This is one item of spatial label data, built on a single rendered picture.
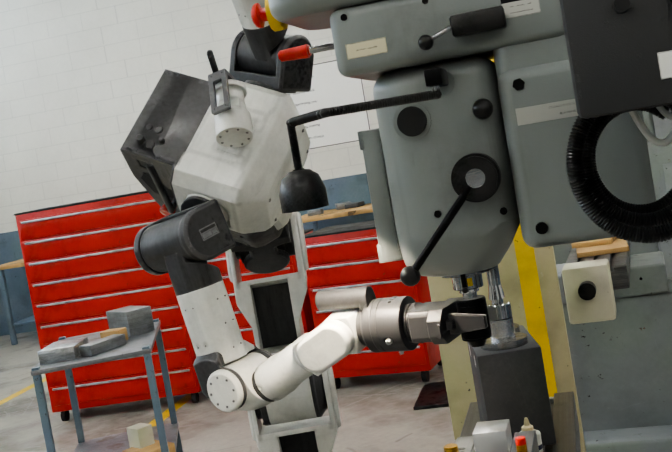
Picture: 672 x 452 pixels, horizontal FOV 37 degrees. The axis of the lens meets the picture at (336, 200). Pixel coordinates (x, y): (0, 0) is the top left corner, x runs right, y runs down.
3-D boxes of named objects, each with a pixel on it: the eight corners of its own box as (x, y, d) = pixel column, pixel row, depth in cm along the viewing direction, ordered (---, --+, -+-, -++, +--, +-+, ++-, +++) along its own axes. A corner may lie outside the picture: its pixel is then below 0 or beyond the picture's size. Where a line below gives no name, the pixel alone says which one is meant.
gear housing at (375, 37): (336, 78, 146) (325, 10, 145) (368, 82, 170) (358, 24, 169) (570, 34, 138) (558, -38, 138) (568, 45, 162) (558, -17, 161)
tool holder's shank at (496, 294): (508, 302, 190) (499, 244, 189) (493, 305, 189) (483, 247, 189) (502, 300, 193) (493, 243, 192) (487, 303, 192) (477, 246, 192)
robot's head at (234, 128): (222, 156, 184) (212, 130, 176) (217, 111, 189) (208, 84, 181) (257, 150, 184) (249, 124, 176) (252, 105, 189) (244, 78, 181)
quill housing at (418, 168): (398, 288, 149) (362, 74, 147) (417, 266, 169) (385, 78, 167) (527, 270, 144) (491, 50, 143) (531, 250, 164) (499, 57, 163)
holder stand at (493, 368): (492, 454, 187) (475, 349, 186) (479, 421, 209) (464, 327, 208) (557, 444, 186) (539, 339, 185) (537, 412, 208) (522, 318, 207)
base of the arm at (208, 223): (161, 293, 188) (123, 248, 184) (193, 248, 197) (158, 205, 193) (215, 277, 179) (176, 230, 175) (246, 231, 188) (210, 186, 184)
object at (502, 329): (519, 337, 190) (514, 307, 189) (496, 342, 189) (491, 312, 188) (510, 333, 194) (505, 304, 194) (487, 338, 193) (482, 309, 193)
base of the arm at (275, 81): (252, 99, 212) (217, 79, 203) (272, 42, 213) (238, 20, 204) (306, 108, 203) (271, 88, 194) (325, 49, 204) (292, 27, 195)
